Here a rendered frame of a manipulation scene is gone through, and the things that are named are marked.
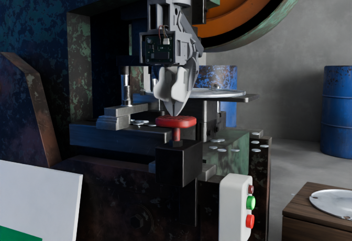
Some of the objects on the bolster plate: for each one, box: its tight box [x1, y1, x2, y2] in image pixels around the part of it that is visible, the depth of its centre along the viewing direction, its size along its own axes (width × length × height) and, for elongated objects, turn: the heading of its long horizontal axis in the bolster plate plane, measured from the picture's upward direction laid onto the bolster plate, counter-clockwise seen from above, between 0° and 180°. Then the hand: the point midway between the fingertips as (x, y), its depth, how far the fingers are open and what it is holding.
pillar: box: [121, 75, 129, 105], centre depth 99 cm, size 2×2×14 cm
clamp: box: [96, 85, 148, 130], centre depth 89 cm, size 6×17×10 cm
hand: (176, 108), depth 65 cm, fingers closed, pressing on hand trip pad
